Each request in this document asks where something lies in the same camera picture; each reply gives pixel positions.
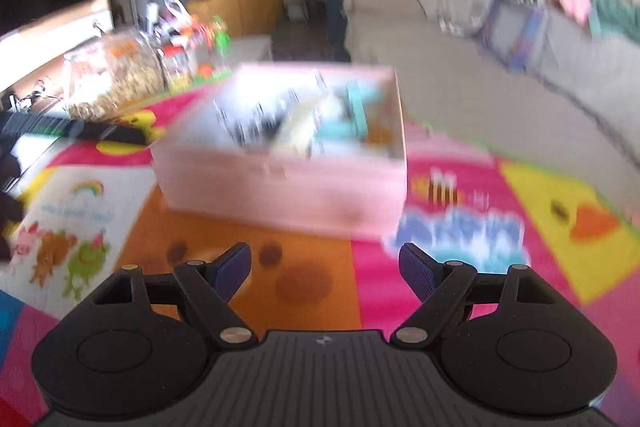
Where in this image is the clear bag with black item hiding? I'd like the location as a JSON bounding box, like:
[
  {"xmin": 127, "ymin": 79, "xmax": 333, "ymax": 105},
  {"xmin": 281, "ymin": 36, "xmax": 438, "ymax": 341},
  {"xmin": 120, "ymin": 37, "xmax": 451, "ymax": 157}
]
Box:
[{"xmin": 212, "ymin": 84, "xmax": 300, "ymax": 150}]

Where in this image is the teal plastic holder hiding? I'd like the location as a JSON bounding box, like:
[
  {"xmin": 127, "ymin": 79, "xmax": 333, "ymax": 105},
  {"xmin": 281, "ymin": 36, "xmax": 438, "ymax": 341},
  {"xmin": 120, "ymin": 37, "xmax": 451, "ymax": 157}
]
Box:
[{"xmin": 316, "ymin": 82, "xmax": 383, "ymax": 141}]

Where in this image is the glass jar of nuts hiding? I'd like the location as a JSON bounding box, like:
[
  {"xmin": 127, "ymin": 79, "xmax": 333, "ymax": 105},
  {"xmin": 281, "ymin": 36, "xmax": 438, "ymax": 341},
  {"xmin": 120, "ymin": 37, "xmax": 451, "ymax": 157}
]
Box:
[{"xmin": 63, "ymin": 27, "xmax": 165, "ymax": 121}]

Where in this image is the small yellow label jar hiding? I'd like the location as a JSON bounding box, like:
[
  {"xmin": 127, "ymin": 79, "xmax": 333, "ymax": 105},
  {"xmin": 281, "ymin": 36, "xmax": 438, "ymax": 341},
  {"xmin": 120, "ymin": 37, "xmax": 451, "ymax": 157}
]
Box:
[{"xmin": 162, "ymin": 46, "xmax": 192, "ymax": 92}]

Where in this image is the colourful cartoon play mat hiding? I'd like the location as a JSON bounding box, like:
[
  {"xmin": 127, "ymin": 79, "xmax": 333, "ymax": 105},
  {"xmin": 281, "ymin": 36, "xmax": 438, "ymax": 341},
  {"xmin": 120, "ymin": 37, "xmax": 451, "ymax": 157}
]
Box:
[{"xmin": 0, "ymin": 81, "xmax": 640, "ymax": 427}]

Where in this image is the pink cardboard box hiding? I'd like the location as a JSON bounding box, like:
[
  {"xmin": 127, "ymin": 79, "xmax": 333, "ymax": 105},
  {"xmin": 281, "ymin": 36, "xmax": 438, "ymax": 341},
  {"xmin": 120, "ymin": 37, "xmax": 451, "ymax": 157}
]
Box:
[{"xmin": 151, "ymin": 62, "xmax": 407, "ymax": 239}]

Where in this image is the green toy figure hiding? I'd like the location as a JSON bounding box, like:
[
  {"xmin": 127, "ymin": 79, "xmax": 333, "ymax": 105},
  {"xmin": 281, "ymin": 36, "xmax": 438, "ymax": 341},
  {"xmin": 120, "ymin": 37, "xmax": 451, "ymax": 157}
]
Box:
[{"xmin": 212, "ymin": 16, "xmax": 230, "ymax": 69}]

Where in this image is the cream wrapped packet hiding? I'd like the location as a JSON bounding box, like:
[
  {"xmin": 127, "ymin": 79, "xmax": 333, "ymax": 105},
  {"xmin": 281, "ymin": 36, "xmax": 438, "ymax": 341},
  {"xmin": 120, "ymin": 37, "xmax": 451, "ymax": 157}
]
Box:
[{"xmin": 271, "ymin": 98, "xmax": 322, "ymax": 155}]

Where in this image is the grey sofa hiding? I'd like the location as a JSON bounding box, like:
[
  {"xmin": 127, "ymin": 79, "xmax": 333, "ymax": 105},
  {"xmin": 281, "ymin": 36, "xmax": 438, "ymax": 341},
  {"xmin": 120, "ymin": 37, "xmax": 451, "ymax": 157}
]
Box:
[{"xmin": 342, "ymin": 0, "xmax": 639, "ymax": 212}]

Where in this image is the blue picture book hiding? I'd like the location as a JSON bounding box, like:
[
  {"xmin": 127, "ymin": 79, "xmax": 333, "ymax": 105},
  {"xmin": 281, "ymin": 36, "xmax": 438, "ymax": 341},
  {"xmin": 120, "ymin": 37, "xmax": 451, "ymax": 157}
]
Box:
[{"xmin": 480, "ymin": 0, "xmax": 549, "ymax": 72}]

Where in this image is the pink plush toy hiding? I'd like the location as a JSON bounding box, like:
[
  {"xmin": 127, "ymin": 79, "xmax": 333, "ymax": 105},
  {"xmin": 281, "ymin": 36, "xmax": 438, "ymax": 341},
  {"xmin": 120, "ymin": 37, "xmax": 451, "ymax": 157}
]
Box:
[{"xmin": 556, "ymin": 0, "xmax": 591, "ymax": 26}]

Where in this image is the teal plush toy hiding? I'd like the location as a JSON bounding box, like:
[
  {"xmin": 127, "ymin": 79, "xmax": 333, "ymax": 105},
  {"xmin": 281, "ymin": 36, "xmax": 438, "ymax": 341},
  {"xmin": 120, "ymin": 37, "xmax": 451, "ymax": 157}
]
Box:
[{"xmin": 588, "ymin": 0, "xmax": 640, "ymax": 42}]

